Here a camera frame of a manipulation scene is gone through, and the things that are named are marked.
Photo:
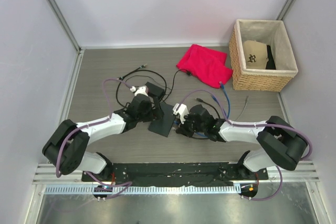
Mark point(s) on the beige baseball cap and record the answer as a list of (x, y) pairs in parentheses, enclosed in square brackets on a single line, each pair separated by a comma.
[(255, 54)]

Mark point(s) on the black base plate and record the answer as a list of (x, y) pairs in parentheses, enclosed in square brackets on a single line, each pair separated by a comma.
[(179, 174)]

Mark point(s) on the wicker basket with liner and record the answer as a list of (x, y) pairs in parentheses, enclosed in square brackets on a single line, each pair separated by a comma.
[(269, 32)]

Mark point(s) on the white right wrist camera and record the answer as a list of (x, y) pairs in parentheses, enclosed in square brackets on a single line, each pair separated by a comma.
[(180, 109)]

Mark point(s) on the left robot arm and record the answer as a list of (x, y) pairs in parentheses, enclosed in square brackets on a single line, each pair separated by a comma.
[(67, 147)]

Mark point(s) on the black network switch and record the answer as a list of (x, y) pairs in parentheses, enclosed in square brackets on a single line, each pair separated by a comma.
[(163, 126)]

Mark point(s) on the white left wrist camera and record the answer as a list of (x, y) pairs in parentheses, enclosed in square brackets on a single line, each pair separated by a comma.
[(143, 90)]

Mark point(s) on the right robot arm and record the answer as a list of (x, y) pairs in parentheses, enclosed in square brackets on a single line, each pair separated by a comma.
[(280, 144)]

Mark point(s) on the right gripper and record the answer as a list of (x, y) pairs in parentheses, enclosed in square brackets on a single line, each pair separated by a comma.
[(185, 131)]

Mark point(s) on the black item in basket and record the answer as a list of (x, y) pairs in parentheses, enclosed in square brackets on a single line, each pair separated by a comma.
[(270, 63)]

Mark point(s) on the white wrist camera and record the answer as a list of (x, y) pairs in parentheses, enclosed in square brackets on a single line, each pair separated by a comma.
[(180, 109), (143, 90)]

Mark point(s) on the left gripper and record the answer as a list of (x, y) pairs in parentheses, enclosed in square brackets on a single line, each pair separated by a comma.
[(158, 113)]

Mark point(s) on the white slotted cable duct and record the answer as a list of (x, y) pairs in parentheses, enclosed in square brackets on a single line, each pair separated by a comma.
[(100, 190)]

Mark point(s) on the black power adapter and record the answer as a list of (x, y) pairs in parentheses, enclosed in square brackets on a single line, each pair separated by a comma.
[(154, 90)]

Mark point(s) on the red cloth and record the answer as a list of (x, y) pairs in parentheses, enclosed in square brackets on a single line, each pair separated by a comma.
[(206, 64)]

